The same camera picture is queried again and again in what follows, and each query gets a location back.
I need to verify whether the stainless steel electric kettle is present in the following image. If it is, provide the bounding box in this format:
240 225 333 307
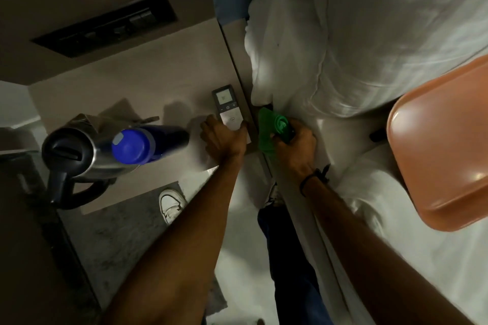
41 124 123 210

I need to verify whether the person's right hand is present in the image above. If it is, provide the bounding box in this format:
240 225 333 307
271 123 319 181

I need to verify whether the person's left forearm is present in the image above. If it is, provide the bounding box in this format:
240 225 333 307
101 154 248 325

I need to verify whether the black switch panel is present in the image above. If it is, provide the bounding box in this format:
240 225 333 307
31 0 179 58

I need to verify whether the blue bottle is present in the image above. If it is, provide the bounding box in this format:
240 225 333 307
111 125 190 165

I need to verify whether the white shoe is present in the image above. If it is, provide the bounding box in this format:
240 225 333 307
266 182 285 208
159 188 188 225

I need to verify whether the person's left hand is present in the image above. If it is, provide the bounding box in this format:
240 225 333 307
200 115 249 164

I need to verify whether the person's right forearm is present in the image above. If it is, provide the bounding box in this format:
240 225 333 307
301 174 471 325

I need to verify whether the black wristband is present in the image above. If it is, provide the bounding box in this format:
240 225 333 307
300 164 331 197

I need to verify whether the green cloth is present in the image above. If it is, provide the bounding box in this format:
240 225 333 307
258 106 295 154

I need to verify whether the white bedsheet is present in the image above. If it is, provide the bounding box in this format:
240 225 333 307
313 113 488 325

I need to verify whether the grey remote control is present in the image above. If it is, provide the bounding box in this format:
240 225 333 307
211 85 252 145

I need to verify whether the orange plastic tray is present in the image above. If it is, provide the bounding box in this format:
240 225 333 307
386 55 488 232

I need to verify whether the beige bed frame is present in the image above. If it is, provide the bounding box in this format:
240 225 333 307
218 18 345 325

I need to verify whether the white pillow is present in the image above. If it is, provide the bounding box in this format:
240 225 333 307
243 0 488 118

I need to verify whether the blue jeans leg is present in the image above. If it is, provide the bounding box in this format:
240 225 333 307
258 204 333 325

